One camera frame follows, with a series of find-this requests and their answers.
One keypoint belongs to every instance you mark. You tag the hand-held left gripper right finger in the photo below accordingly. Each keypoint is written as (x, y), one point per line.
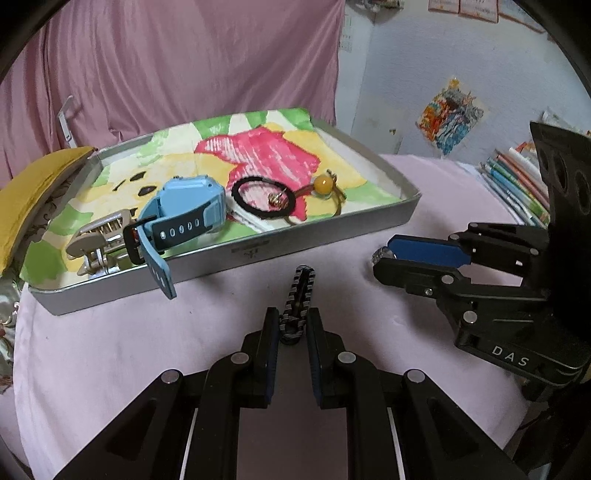
(316, 360)

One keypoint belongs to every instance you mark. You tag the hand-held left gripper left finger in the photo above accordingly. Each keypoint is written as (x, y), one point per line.
(273, 350)

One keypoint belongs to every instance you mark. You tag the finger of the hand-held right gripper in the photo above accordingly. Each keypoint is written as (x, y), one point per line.
(415, 277)
(429, 251)

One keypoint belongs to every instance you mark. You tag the silver metal tray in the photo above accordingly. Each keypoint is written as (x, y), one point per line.
(277, 249)

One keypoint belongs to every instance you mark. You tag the small gold earring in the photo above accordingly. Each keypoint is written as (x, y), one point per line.
(277, 199)

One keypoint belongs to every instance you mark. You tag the blue smart watch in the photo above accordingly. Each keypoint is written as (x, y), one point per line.
(189, 198)

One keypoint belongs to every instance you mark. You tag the silver hair claw clip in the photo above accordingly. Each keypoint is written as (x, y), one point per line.
(92, 235)

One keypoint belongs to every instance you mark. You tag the stack of books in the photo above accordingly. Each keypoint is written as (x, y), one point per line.
(512, 184)

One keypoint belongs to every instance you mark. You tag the yellow pillow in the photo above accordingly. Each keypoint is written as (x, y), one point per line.
(32, 194)

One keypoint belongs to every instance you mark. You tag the pink curtain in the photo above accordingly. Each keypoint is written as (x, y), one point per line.
(184, 60)

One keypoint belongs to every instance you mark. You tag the colourful wall drawing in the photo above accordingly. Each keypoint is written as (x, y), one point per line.
(450, 117)

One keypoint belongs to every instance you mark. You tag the small white wall calendar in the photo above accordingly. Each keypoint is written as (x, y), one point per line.
(347, 32)

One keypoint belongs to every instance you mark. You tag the pink wall poster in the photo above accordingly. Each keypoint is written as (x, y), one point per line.
(479, 10)
(444, 5)

